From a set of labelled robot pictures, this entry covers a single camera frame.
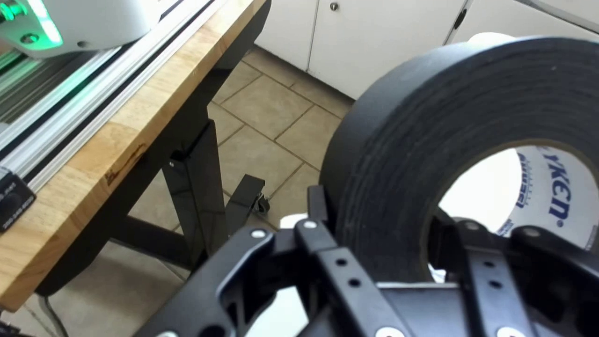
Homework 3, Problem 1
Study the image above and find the black masking tape roll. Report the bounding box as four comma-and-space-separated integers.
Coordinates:
318, 36, 599, 285

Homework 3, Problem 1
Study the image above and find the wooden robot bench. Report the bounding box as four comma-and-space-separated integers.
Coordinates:
0, 0, 273, 315

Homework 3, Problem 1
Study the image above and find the white kitchen base cabinet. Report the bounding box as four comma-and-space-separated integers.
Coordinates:
253, 0, 599, 102

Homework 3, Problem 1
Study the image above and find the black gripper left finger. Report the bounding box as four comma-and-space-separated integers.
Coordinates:
133, 184, 416, 337

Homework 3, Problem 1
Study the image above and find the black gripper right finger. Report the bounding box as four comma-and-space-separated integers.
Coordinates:
429, 208, 599, 337

